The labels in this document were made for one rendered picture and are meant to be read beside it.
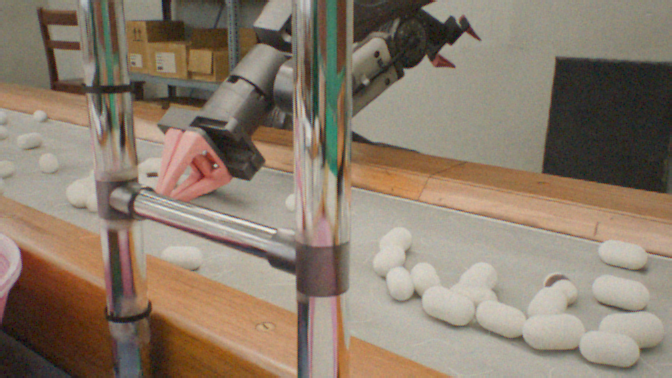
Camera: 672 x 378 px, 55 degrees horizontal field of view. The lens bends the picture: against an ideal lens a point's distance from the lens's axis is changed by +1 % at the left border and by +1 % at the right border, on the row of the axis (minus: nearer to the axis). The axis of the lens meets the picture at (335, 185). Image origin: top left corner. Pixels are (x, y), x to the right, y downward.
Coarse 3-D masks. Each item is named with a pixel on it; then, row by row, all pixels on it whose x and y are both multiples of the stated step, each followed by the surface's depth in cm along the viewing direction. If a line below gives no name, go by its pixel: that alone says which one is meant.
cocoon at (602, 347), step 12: (588, 336) 38; (600, 336) 38; (612, 336) 38; (624, 336) 38; (588, 348) 38; (600, 348) 37; (612, 348) 37; (624, 348) 37; (636, 348) 37; (600, 360) 38; (612, 360) 37; (624, 360) 37
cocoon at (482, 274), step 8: (480, 264) 47; (488, 264) 47; (472, 272) 46; (480, 272) 46; (488, 272) 46; (464, 280) 46; (472, 280) 45; (480, 280) 45; (488, 280) 46; (496, 280) 47; (488, 288) 45
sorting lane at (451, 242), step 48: (0, 144) 96; (48, 144) 96; (144, 144) 96; (48, 192) 72; (240, 192) 72; (288, 192) 72; (144, 240) 58; (192, 240) 58; (432, 240) 58; (480, 240) 58; (528, 240) 58; (576, 240) 58; (240, 288) 48; (288, 288) 48; (384, 288) 48; (528, 288) 48; (576, 288) 48; (384, 336) 41; (432, 336) 41; (480, 336) 41
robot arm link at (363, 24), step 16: (368, 0) 68; (384, 0) 68; (400, 0) 68; (416, 0) 69; (432, 0) 70; (368, 16) 69; (384, 16) 69; (400, 16) 70; (288, 32) 68; (368, 32) 71
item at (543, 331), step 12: (528, 324) 39; (540, 324) 39; (552, 324) 39; (564, 324) 39; (576, 324) 39; (528, 336) 39; (540, 336) 39; (552, 336) 39; (564, 336) 39; (576, 336) 39; (540, 348) 39; (552, 348) 39; (564, 348) 39
